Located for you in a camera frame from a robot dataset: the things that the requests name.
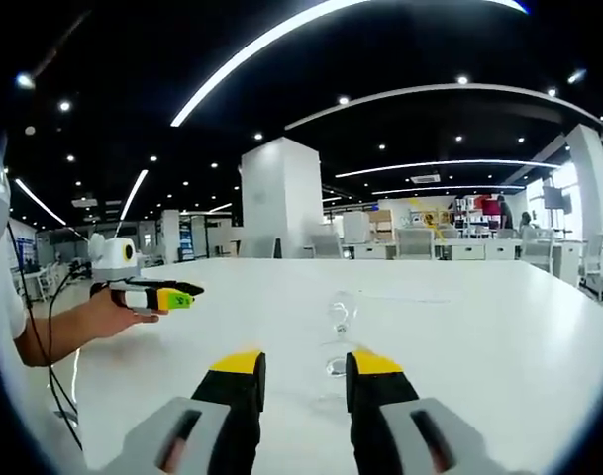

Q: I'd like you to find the white cabinet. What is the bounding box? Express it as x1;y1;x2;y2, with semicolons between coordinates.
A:
342;211;372;245

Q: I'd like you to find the black cable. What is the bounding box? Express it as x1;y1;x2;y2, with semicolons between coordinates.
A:
47;262;93;428
5;221;85;452

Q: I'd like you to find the person's white shirt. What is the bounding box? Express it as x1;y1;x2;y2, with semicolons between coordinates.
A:
0;232;29;350

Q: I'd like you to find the white table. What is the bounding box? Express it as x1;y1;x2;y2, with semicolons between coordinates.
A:
13;256;603;475

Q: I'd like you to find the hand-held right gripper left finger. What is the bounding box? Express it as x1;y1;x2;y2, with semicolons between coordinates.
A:
102;348;267;475

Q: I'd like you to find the person's left hand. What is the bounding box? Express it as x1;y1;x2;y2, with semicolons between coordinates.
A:
85;285;161;340

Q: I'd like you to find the clear stemmed glass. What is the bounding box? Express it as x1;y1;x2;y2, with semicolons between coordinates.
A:
316;289;364;381

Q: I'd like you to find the wooden cabinet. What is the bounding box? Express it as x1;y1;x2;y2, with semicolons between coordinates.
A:
368;208;396;244

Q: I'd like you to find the white storage shelf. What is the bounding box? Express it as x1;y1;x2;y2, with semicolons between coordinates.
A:
452;194;501;230

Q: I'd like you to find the white square pillar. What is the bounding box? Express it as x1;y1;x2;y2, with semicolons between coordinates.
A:
240;137;325;260

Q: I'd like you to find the grey mesh office chair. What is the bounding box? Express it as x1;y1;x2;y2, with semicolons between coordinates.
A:
395;228;436;261
520;229;555;274
309;233;344;260
579;233;603;303

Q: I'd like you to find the monitor on stand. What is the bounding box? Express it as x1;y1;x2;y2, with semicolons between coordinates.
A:
542;185;574;234

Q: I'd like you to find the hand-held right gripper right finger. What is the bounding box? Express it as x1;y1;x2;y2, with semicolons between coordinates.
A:
345;348;528;475

